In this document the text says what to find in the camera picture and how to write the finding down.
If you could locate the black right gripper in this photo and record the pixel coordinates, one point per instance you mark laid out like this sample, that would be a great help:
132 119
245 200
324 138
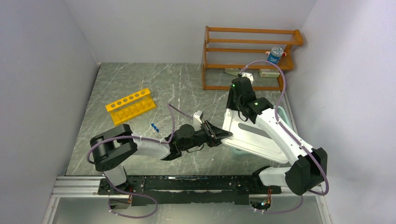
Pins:
229 104

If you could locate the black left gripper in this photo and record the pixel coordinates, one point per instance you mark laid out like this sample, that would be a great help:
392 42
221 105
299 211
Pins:
214 134

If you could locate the white plastic bin lid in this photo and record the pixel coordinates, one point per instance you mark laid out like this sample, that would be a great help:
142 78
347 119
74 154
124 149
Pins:
249 138

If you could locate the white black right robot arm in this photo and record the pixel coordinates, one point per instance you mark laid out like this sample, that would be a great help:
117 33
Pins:
308 165

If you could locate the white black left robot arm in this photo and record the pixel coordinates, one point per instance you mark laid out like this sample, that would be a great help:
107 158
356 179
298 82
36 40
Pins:
114 146

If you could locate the pale green soap dish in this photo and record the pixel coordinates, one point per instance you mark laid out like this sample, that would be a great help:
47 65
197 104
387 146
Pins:
232 71

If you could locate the small white box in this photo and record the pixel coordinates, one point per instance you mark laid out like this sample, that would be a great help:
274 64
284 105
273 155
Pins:
269 73

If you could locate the blue white labelled jar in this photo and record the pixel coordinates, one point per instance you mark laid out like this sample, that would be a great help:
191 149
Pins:
275 55

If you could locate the orange wooden shelf rack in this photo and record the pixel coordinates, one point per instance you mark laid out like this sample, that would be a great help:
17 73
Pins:
233 48

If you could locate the clear plastic well plate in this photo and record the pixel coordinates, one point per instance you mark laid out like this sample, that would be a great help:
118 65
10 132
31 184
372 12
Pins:
159 134

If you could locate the yellow test tube rack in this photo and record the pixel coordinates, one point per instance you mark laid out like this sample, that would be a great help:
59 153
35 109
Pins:
131 106

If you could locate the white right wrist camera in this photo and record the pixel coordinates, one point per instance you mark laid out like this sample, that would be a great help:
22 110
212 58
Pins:
249 76

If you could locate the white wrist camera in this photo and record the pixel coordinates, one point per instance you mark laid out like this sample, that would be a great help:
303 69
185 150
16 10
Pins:
249 76
197 118

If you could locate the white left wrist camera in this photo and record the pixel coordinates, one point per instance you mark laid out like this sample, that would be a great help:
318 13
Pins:
197 118

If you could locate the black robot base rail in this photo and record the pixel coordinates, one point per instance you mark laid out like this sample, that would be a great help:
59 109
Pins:
189 189

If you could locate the aluminium extrusion frame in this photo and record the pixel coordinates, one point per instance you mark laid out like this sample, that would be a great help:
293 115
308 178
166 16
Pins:
87 187

